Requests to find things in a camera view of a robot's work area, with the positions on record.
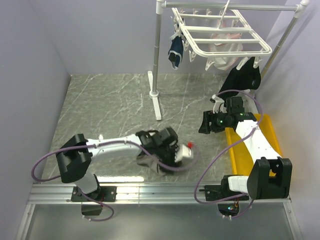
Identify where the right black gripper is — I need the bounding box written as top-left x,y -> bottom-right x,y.
198,110 -> 232,134

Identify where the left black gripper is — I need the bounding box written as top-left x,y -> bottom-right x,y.
155,144 -> 183,176

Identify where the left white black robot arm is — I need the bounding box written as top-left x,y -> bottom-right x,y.
55,127 -> 182,201

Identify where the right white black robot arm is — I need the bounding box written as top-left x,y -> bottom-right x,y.
198,96 -> 293,200

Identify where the black underwear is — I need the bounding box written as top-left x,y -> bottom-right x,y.
219,57 -> 261,93

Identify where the white pink underwear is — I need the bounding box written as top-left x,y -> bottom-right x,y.
205,33 -> 243,71

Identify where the navy blue underwear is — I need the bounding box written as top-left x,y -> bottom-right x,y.
167,34 -> 184,70

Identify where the yellow plastic tray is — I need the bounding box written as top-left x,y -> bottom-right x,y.
228,114 -> 282,176

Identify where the grey white drying rack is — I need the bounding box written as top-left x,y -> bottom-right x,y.
147,0 -> 310,121

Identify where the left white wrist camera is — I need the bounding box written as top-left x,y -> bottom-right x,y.
174,144 -> 194,163

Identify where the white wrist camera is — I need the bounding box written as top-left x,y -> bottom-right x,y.
174,144 -> 194,163
210,94 -> 226,113

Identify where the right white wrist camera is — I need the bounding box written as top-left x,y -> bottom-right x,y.
210,94 -> 226,113

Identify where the aluminium mounting rail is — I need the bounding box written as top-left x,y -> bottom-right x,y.
16,182 -> 303,240

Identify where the white clip hanger frame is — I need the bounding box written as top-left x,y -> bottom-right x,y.
171,3 -> 273,71

